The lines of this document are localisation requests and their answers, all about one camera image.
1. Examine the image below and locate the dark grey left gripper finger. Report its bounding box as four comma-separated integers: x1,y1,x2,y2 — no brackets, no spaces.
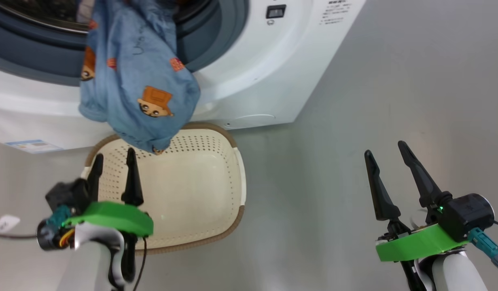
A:
121,148,144,207
86,154,104,202

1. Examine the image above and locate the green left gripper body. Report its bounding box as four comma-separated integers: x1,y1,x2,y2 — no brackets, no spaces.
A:
62,201,154,238

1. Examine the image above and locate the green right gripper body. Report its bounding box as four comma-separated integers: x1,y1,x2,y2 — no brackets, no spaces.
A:
375,220,470,262

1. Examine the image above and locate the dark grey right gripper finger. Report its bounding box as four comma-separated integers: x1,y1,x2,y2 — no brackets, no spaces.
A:
364,150,401,222
398,140,451,211

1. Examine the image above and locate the blue cartoon print garment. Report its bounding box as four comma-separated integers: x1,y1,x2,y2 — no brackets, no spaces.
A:
78,0,201,155

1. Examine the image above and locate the white garment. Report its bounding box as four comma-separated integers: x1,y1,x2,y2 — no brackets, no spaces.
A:
77,0,96,24

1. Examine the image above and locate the white front-load washing machine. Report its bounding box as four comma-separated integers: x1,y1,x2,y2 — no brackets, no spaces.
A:
0,0,367,154

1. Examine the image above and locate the washing machine drum opening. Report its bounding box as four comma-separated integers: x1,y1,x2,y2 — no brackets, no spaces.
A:
0,0,217,34

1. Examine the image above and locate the black door latch socket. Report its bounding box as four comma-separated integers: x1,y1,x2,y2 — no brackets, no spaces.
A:
266,4,287,19

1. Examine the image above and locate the cream perforated laundry basket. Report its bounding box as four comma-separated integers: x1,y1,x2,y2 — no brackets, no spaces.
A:
81,122,246,255

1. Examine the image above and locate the blue energy label sticker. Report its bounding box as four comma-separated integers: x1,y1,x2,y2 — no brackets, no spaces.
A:
4,139,64,154

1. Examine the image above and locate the round white filter cover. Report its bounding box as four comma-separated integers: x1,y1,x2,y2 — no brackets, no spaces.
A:
225,114,275,130

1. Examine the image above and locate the printed instruction text label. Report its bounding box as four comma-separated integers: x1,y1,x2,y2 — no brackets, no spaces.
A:
320,0,352,25

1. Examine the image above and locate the teal cable connector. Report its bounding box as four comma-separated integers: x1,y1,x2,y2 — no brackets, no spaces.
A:
47,204,71,227
468,228,498,269

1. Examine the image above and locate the white cable tag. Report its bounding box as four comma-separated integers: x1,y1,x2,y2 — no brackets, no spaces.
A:
0,214,21,234

